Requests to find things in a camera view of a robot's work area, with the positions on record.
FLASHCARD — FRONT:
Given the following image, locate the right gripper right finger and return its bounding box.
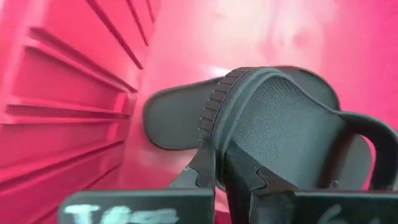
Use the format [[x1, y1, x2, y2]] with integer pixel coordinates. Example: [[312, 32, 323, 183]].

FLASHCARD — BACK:
[[223, 141, 398, 224]]

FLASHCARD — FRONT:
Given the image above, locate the red plastic bin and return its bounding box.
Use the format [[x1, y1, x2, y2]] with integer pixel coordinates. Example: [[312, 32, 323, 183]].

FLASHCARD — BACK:
[[0, 0, 398, 224]]

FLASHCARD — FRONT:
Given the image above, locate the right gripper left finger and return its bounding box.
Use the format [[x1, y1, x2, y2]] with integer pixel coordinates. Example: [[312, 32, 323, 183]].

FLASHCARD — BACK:
[[58, 139, 217, 224]]

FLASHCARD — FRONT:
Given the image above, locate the dark grey rubber slide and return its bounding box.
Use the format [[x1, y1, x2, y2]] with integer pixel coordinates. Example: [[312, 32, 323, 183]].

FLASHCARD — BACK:
[[197, 66, 398, 192], [142, 64, 373, 191]]

